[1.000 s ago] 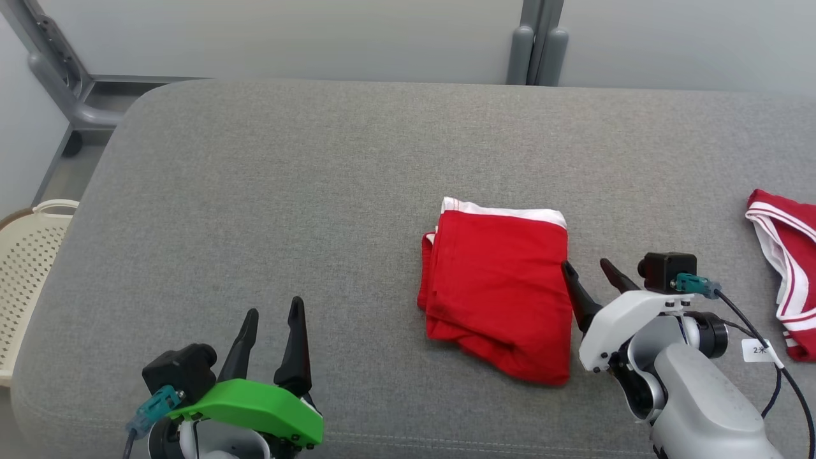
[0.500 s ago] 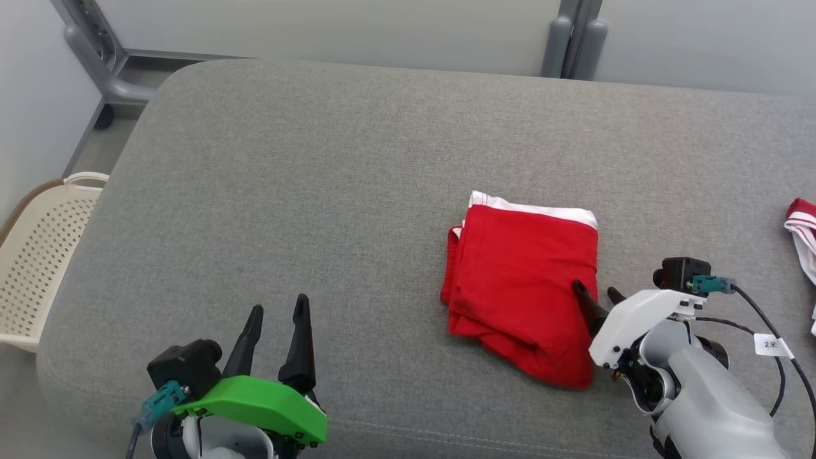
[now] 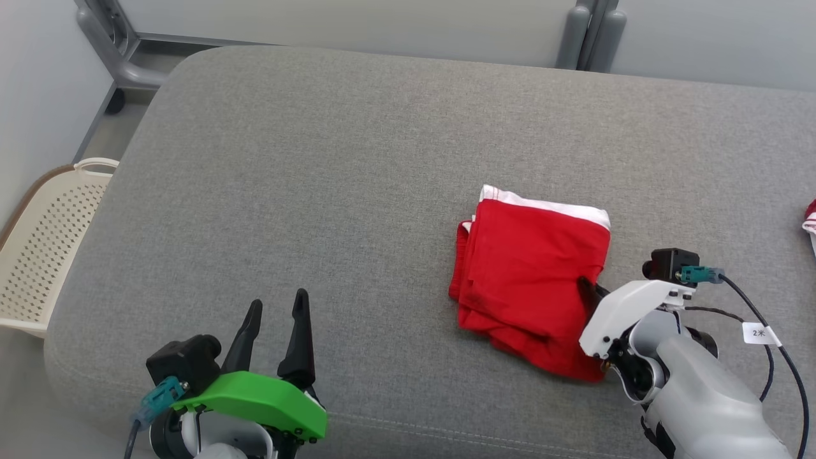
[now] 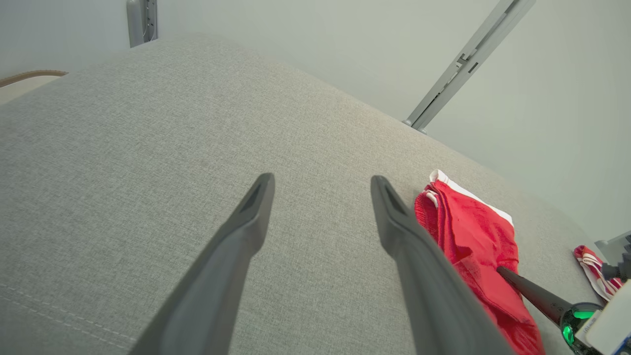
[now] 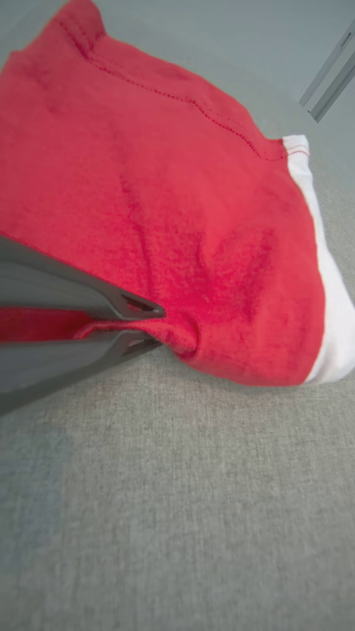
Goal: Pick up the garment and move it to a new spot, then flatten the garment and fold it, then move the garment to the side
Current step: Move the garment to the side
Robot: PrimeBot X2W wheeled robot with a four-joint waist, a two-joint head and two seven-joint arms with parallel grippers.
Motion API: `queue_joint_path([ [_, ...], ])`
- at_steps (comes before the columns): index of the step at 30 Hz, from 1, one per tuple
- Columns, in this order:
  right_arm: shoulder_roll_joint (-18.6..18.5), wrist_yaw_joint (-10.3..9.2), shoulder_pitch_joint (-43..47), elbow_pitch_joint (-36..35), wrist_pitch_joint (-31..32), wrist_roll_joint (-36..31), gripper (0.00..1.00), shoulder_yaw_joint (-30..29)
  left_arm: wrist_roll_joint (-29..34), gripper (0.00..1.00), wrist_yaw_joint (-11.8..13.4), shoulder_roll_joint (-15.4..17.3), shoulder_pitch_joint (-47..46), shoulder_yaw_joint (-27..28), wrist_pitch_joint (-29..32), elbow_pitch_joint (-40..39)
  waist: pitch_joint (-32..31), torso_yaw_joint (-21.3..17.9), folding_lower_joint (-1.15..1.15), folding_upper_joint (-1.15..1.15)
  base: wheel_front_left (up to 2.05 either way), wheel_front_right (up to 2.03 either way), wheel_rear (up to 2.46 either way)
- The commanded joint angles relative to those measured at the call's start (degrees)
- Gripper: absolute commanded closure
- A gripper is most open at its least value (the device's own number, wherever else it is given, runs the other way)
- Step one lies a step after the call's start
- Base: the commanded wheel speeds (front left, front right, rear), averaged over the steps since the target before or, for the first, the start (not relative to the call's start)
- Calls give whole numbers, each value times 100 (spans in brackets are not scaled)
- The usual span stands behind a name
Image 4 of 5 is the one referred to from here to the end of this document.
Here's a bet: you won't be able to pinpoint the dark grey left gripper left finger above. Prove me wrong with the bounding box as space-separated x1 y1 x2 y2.
129 173 276 355

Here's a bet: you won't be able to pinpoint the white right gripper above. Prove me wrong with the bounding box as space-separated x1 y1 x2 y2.
496 266 631 355

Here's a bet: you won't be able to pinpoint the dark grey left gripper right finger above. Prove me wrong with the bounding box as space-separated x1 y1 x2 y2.
371 175 516 355

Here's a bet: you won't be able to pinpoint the red shorts with white stripes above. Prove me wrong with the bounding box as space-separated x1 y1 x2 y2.
414 169 545 355

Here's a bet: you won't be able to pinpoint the red Bulls jersey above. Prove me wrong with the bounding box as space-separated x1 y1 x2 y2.
573 245 624 301

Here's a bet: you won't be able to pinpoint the beige furniture with brown rim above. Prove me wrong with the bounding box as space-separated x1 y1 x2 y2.
0 70 68 105

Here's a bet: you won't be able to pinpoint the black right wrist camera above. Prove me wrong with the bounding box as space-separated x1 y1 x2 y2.
600 236 631 283

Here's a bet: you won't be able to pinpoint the grey metal partition post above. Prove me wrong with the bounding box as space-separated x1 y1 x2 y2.
403 0 537 134
126 0 158 48

